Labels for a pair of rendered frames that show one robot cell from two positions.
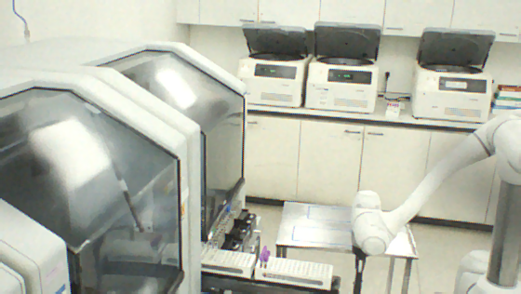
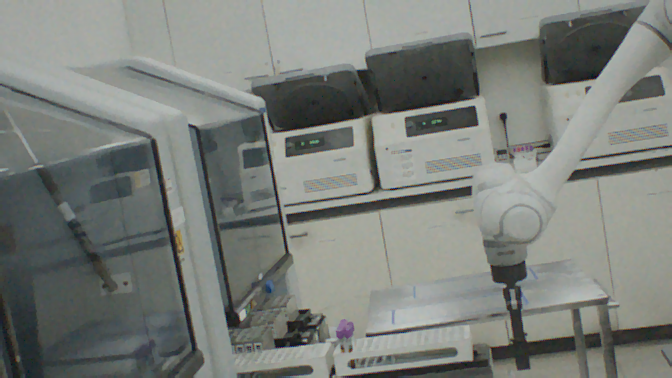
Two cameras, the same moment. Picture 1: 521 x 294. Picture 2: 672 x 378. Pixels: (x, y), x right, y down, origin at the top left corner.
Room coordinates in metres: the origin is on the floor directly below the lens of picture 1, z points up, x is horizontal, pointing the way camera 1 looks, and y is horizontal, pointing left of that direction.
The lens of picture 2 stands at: (-0.09, -0.01, 1.43)
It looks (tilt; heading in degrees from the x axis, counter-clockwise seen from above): 6 degrees down; 358
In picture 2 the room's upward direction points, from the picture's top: 10 degrees counter-clockwise
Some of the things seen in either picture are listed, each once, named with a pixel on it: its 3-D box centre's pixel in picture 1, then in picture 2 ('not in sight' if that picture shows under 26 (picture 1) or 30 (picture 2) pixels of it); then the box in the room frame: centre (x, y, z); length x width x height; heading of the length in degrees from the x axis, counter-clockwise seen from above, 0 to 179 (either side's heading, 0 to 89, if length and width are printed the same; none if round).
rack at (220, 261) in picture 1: (217, 262); (266, 370); (1.85, 0.16, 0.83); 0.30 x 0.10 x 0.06; 78
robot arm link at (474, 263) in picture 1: (479, 280); not in sight; (1.73, -0.86, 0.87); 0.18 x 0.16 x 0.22; 177
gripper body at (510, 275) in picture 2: (361, 254); (510, 283); (1.73, -0.40, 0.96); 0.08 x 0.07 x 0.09; 168
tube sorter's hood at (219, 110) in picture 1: (171, 135); (149, 182); (2.12, 0.38, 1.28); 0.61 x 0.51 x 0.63; 168
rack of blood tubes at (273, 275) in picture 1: (293, 273); (404, 353); (1.78, -0.15, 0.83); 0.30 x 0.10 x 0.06; 79
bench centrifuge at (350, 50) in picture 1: (344, 63); (429, 109); (4.33, -0.68, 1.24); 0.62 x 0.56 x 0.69; 169
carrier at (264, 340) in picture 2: (219, 239); (264, 344); (2.00, 0.16, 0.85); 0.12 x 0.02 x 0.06; 169
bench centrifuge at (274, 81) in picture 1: (275, 61); (317, 132); (4.45, -0.11, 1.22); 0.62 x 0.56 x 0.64; 167
